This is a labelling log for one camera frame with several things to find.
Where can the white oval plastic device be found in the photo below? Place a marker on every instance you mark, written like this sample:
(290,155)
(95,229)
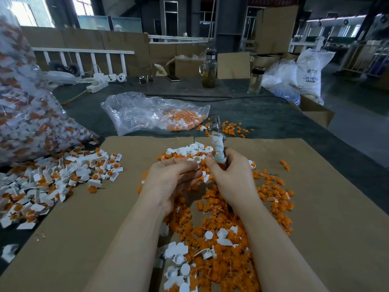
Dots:
(59,77)

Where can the glass bottle with black lid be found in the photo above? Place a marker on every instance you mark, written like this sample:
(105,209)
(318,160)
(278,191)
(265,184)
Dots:
(256,80)

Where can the row of upright cardboard sheets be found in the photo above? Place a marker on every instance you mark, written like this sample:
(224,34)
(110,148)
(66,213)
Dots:
(134,42)

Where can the large clear bag of seals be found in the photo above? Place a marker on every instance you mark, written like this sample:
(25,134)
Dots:
(33,121)

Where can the small clear plastic bag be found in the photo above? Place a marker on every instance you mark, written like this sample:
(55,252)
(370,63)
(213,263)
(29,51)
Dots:
(134,113)

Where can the glass tea jar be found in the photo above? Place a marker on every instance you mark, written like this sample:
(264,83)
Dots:
(209,68)

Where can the black phone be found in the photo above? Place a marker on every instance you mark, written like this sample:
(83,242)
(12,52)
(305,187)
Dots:
(173,78)

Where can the tall brown cardboard box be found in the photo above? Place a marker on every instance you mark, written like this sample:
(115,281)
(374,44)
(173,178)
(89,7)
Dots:
(276,30)

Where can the clear blue plastic bag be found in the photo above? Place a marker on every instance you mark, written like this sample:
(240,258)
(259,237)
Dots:
(282,83)

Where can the pile of orange and white parts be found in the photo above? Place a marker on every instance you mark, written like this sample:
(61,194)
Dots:
(219,249)

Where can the orange white plastic piece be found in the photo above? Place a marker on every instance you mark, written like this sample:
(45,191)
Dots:
(113,176)
(117,157)

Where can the dark steel pillar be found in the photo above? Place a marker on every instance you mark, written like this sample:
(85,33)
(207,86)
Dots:
(231,25)

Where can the person's left hand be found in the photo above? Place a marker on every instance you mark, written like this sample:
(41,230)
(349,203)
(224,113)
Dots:
(165,182)

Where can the person's right forearm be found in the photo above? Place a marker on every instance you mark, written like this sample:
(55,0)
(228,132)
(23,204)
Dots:
(281,261)

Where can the flat brown cardboard panel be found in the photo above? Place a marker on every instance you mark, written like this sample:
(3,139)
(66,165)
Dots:
(234,65)

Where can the white power strip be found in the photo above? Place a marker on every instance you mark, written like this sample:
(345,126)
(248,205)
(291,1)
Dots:
(97,85)

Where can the open brown cardboard box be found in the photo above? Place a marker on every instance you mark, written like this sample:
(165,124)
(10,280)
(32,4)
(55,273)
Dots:
(312,112)

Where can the open cardboard box with paper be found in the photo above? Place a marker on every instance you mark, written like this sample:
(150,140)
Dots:
(186,67)

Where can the person's left forearm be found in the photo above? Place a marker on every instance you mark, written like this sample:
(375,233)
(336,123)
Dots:
(124,261)

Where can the scatter of orange offcuts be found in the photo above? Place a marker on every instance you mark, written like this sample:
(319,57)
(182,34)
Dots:
(234,128)

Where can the white woven sack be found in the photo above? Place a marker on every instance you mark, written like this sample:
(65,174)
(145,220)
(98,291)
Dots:
(315,71)

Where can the white railing frame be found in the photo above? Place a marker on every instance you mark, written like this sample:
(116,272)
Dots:
(84,50)

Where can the white metal rack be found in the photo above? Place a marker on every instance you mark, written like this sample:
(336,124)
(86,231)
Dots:
(366,56)

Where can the pile of assembled white-orange parts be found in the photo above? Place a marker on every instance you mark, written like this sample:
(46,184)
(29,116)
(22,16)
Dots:
(39,186)

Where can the person's right hand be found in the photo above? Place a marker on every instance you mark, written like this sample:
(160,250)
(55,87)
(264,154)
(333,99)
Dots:
(234,179)

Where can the brown cardboard sheet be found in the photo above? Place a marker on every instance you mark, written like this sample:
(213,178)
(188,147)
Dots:
(351,214)
(67,226)

